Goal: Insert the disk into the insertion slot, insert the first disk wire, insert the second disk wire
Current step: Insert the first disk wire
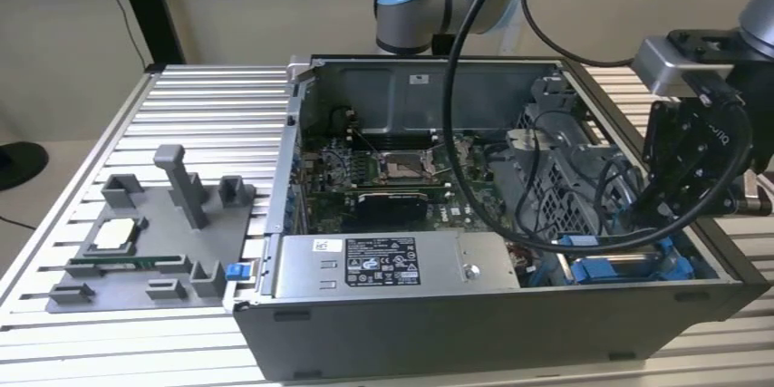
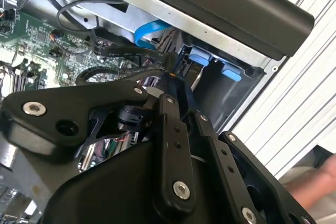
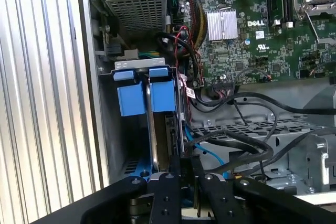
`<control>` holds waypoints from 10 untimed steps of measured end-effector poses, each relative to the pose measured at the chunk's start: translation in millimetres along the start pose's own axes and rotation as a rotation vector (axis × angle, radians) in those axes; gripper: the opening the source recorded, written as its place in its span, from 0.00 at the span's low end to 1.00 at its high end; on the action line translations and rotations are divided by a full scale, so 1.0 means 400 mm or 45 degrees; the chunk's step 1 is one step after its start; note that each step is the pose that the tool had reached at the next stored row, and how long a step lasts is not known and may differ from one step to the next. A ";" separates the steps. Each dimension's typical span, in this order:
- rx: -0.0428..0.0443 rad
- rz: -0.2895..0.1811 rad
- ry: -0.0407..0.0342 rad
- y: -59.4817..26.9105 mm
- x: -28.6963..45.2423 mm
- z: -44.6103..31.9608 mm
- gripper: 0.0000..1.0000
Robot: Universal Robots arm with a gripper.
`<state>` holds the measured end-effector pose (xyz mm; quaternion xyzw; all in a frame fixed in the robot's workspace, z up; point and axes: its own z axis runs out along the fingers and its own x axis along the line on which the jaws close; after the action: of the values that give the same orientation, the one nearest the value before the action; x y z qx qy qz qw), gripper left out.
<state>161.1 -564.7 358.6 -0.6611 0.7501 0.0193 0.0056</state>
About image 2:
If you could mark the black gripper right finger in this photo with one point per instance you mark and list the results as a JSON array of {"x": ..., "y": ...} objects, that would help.
[{"x": 225, "y": 161}]

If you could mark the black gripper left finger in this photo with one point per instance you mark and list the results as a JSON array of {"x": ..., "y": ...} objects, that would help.
[{"x": 65, "y": 103}]

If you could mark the person's hand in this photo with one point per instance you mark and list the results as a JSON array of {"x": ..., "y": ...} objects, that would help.
[{"x": 320, "y": 182}]

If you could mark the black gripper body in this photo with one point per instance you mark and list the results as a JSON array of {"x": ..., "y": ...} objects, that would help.
[{"x": 110, "y": 195}]

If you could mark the hard disk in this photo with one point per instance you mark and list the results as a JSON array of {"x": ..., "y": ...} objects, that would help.
[{"x": 199, "y": 55}]

